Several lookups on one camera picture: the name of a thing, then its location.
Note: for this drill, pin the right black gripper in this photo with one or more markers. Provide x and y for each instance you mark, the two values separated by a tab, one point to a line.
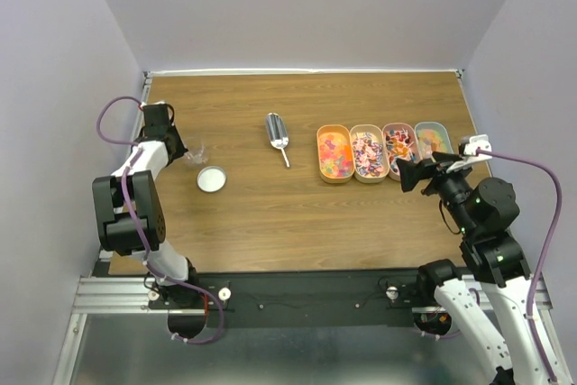
411	171

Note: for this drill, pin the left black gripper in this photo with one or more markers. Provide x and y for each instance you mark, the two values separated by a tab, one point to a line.
181	149

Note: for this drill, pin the clear glass jar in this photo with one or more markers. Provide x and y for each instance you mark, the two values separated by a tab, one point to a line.
197	153

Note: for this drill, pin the silver metal scoop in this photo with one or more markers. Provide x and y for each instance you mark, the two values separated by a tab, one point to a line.
278	135

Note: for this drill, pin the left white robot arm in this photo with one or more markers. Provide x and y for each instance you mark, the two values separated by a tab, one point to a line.
129	218

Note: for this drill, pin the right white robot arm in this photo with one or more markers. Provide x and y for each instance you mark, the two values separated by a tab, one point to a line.
515	347

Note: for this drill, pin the blue tray popsicle candies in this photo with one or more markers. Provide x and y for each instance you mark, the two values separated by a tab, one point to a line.
431	137

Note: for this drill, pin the orange tray star candies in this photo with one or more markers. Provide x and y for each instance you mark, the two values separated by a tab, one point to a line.
335	153

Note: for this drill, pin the pink tray round lollipops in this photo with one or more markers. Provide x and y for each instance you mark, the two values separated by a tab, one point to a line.
401	144

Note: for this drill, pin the beige tray swirl lollipops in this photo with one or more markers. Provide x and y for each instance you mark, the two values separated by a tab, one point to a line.
370	158

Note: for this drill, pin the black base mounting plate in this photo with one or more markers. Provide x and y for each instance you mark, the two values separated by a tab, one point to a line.
301	299

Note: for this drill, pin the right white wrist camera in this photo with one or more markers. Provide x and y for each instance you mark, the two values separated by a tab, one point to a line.
473	146

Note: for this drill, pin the aluminium frame rail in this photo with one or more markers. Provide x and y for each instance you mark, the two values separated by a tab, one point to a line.
121	295

